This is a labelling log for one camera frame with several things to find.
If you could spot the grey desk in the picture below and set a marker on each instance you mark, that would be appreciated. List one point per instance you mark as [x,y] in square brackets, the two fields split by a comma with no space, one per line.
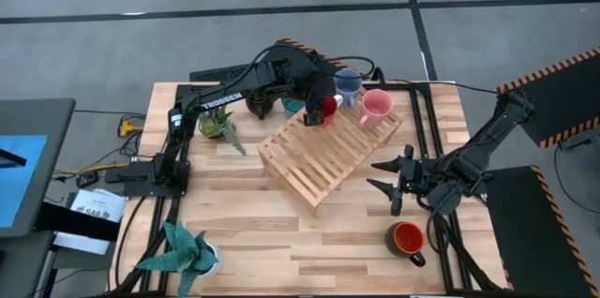
[28,115]

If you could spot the dark mug orange inside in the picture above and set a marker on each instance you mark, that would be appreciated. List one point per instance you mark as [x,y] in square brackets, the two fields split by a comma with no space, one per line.
[407,238]

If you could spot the yellow power plug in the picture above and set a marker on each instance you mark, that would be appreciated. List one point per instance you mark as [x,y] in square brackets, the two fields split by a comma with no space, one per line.
[129,128]

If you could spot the printed paper sheet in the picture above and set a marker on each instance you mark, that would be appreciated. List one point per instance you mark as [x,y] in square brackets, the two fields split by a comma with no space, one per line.
[98,206]

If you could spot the succulent plant in pot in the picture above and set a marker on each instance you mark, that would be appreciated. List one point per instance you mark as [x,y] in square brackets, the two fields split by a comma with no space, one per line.
[213,122]

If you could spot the black power adapter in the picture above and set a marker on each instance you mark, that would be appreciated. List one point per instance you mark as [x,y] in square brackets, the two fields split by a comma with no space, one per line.
[86,179]

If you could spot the red mug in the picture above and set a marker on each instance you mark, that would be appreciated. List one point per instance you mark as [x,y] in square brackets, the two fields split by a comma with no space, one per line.
[330,107]

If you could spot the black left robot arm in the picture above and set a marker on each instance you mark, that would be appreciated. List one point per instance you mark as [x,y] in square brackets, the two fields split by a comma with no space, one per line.
[220,96]

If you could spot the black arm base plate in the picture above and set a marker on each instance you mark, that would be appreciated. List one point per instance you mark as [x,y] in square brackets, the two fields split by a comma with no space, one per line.
[131,185]

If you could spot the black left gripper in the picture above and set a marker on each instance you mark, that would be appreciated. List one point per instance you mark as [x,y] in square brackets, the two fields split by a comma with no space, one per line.
[319,89]

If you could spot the black mat hazard stripe edge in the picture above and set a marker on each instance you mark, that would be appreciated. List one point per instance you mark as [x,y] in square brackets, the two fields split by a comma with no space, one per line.
[520,232]
[558,101]

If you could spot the blue-grey mug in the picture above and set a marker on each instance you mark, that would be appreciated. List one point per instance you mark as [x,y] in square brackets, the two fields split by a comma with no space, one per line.
[348,84]

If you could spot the white paper sheet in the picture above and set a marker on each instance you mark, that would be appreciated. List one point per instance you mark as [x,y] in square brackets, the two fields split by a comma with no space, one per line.
[79,243]

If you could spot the teal mug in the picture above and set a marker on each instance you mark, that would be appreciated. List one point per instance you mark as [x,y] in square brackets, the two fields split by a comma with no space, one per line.
[291,107]

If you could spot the teal snake plant white pot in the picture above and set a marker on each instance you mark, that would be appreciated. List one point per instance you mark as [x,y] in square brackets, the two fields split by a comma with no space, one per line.
[187,253]

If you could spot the blue panel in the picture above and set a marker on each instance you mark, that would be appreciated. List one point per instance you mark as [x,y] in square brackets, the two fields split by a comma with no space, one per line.
[19,171]

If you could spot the slatted wooden shelf rack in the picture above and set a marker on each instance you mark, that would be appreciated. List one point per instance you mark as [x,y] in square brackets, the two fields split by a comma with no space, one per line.
[319,162]

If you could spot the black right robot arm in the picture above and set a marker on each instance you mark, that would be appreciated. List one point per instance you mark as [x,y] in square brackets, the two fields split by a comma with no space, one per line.
[487,138]

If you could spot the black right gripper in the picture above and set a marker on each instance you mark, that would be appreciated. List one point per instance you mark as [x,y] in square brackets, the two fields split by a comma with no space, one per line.
[415,174]

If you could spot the pink mug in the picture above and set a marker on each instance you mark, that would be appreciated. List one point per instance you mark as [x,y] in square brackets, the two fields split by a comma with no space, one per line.
[375,106]

